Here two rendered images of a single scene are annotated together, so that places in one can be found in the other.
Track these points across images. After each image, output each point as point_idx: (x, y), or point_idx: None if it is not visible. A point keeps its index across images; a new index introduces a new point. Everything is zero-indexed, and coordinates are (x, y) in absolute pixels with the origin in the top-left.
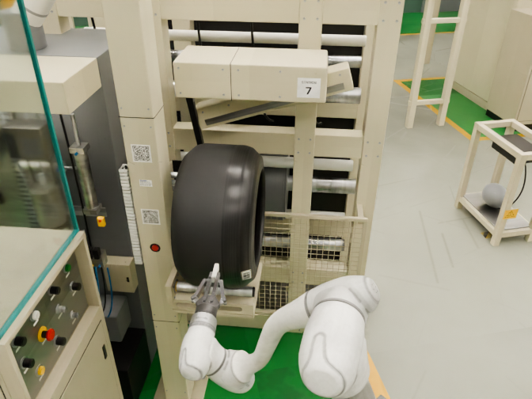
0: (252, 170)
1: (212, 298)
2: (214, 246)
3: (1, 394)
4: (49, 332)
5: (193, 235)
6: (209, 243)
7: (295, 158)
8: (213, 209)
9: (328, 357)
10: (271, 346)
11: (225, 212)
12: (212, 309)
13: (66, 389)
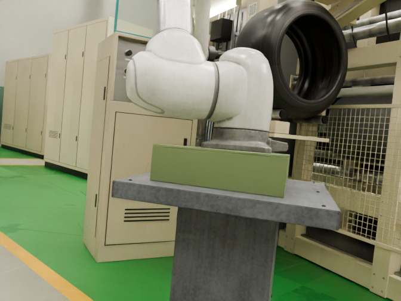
0: (305, 2)
1: (219, 49)
2: (250, 38)
3: (107, 74)
4: None
5: (243, 34)
6: (248, 37)
7: (397, 64)
8: (261, 15)
9: None
10: (196, 10)
11: (265, 15)
12: (210, 47)
13: (140, 115)
